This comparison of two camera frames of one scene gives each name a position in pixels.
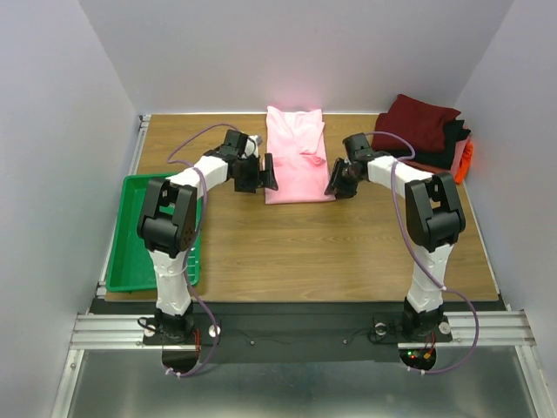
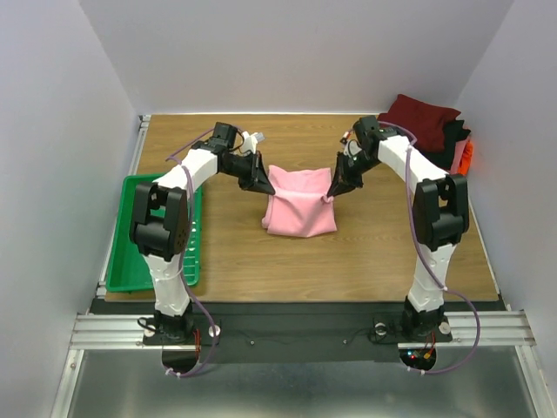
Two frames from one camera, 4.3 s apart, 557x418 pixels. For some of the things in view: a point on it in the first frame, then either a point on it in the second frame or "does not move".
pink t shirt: x=298 y=141 → x=299 y=205
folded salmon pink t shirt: x=459 y=150 does not move
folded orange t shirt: x=465 y=163 does not move
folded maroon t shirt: x=420 y=122 does not move
